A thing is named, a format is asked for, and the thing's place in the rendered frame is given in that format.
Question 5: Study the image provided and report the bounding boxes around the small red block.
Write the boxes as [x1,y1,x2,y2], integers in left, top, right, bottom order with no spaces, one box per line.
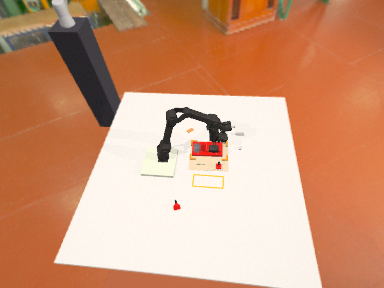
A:
[173,199,181,210]

